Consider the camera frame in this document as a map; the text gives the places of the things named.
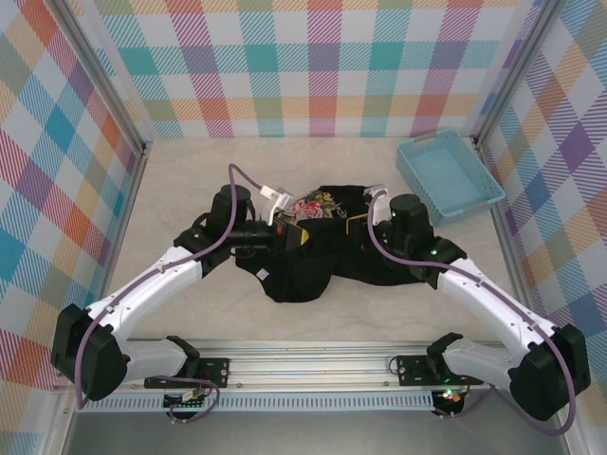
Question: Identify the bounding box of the black t-shirt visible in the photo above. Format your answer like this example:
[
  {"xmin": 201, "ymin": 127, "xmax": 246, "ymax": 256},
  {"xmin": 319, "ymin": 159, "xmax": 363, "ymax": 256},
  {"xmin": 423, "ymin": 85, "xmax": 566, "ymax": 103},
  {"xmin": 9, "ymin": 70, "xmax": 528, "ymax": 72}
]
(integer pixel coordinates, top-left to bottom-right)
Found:
[{"xmin": 230, "ymin": 184, "xmax": 469, "ymax": 305}]

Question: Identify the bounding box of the light blue plastic basket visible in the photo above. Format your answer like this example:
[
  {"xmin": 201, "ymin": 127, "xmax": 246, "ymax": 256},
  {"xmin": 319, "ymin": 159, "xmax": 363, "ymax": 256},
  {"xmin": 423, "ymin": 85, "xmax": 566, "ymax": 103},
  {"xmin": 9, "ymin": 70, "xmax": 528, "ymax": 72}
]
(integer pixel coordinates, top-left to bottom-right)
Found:
[{"xmin": 395, "ymin": 130, "xmax": 506, "ymax": 227}]

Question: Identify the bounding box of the grey metal panel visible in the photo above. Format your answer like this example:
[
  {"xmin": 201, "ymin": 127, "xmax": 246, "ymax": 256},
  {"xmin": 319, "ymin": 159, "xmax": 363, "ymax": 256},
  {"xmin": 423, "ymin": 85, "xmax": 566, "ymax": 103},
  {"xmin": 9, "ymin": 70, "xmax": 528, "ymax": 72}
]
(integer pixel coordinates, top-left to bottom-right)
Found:
[{"xmin": 61, "ymin": 409, "xmax": 570, "ymax": 455}]

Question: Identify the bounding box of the slotted pale blue cable duct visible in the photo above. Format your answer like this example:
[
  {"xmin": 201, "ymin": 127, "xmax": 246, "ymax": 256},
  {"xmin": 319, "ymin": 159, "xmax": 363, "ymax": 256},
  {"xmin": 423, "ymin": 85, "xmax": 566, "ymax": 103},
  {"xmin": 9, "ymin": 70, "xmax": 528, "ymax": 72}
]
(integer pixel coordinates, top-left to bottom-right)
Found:
[{"xmin": 74, "ymin": 391, "xmax": 435, "ymax": 412}]

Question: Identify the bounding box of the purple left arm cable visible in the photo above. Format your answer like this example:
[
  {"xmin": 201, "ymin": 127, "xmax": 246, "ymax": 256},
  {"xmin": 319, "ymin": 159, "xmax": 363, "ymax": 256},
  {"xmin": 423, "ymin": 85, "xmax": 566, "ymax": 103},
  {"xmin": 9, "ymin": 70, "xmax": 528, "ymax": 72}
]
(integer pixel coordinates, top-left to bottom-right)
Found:
[{"xmin": 75, "ymin": 163, "xmax": 267, "ymax": 425}]

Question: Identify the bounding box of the small circuit board with lights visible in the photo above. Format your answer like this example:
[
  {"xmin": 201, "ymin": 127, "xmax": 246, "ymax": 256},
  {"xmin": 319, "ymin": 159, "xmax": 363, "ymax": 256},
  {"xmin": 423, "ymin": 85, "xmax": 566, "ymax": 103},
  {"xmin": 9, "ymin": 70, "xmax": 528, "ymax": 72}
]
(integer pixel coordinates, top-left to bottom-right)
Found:
[{"xmin": 433, "ymin": 388, "xmax": 466, "ymax": 413}]

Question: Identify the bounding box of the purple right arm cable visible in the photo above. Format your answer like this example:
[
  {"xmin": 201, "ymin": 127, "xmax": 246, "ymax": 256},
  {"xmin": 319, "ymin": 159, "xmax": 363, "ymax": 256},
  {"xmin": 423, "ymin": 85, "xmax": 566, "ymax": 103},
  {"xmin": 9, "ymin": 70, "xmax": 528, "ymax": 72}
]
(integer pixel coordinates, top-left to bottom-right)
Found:
[{"xmin": 367, "ymin": 189, "xmax": 578, "ymax": 436}]

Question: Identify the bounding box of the aluminium frame post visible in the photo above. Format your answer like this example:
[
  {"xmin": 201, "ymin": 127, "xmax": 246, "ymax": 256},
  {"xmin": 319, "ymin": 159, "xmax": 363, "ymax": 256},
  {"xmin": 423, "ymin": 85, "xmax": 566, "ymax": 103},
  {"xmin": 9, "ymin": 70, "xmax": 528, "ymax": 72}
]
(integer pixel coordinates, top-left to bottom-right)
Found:
[
  {"xmin": 471, "ymin": 0, "xmax": 565, "ymax": 153},
  {"xmin": 55, "ymin": 0, "xmax": 154, "ymax": 157}
]

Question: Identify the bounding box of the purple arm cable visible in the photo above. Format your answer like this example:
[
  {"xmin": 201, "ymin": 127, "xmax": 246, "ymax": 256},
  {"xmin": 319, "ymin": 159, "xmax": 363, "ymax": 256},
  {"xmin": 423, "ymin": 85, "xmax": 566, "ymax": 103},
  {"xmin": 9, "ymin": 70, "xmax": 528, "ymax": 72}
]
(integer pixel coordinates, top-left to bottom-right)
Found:
[
  {"xmin": 75, "ymin": 163, "xmax": 267, "ymax": 425},
  {"xmin": 367, "ymin": 189, "xmax": 578, "ymax": 436}
]

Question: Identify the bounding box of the aluminium mounting rail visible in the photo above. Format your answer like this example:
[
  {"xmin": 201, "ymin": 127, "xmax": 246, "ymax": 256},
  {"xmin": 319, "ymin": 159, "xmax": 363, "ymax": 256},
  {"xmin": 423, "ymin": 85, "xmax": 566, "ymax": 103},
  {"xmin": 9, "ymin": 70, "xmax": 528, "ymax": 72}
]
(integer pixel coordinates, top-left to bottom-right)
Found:
[{"xmin": 54, "ymin": 337, "xmax": 575, "ymax": 393}]

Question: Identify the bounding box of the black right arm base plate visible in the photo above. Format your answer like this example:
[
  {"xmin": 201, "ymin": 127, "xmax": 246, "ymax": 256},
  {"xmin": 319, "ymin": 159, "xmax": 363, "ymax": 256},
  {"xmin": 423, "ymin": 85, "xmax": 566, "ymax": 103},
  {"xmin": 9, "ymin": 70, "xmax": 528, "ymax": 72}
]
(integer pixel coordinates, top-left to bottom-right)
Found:
[{"xmin": 395, "ymin": 353, "xmax": 485, "ymax": 388}]

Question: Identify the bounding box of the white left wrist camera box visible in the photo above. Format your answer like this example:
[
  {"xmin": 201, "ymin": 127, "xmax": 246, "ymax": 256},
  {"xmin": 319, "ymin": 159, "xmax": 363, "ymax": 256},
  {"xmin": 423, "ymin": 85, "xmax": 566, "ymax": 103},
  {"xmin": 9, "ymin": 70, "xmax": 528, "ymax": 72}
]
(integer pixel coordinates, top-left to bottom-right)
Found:
[{"xmin": 259, "ymin": 185, "xmax": 298, "ymax": 227}]

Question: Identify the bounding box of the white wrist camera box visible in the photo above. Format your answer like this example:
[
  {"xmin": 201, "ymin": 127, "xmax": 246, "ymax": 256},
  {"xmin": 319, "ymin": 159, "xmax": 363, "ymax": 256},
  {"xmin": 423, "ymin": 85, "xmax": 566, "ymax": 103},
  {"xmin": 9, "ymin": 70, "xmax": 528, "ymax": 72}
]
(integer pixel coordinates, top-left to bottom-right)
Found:
[
  {"xmin": 362, "ymin": 184, "xmax": 391, "ymax": 228},
  {"xmin": 259, "ymin": 185, "xmax": 298, "ymax": 227}
]

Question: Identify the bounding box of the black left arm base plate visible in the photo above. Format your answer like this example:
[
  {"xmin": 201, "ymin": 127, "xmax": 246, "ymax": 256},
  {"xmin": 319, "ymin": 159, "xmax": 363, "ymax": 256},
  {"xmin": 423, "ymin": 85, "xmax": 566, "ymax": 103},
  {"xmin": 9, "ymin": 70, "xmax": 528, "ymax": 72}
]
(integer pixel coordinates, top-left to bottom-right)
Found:
[{"xmin": 143, "ymin": 357, "xmax": 231, "ymax": 391}]

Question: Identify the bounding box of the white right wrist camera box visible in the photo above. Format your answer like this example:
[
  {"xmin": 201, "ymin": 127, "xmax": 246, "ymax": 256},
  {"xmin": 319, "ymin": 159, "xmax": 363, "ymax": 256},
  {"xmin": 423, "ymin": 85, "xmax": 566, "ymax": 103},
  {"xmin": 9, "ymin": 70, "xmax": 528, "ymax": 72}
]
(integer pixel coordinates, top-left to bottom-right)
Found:
[{"xmin": 362, "ymin": 184, "xmax": 391, "ymax": 228}]

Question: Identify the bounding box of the aluminium side rail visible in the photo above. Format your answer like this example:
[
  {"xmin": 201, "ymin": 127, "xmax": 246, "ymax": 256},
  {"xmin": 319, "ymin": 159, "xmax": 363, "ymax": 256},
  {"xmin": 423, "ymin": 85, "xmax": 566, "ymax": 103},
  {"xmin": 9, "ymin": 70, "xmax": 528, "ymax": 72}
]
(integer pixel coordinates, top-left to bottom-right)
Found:
[
  {"xmin": 83, "ymin": 141, "xmax": 151, "ymax": 355},
  {"xmin": 473, "ymin": 141, "xmax": 544, "ymax": 350}
]

